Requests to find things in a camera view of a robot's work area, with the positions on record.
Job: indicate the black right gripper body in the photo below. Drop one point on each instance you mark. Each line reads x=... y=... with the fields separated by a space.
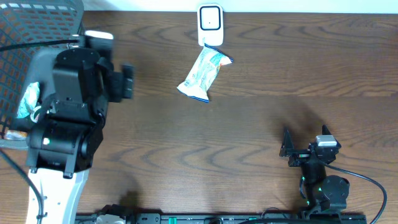
x=300 y=158

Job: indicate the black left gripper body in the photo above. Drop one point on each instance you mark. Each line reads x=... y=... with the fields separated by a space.
x=120 y=88

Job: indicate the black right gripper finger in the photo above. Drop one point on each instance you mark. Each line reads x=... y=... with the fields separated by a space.
x=287 y=147
x=325 y=130

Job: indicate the yellow white snack bag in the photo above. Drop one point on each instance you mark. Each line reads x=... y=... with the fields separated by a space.
x=203 y=73

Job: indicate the green white snack packet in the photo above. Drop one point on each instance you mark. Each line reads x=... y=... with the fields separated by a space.
x=29 y=101

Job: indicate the clear orange snack packet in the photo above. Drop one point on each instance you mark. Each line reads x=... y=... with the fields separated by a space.
x=15 y=135

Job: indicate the dark box round white label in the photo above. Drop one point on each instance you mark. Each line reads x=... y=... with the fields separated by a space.
x=35 y=114

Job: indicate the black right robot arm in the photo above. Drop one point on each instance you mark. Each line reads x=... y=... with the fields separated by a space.
x=325 y=194

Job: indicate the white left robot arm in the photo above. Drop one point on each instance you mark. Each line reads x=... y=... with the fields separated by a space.
x=77 y=87

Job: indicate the white barcode scanner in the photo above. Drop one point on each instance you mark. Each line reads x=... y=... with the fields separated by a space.
x=210 y=25

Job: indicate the dark grey plastic basket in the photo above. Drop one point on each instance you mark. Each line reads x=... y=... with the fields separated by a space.
x=25 y=27

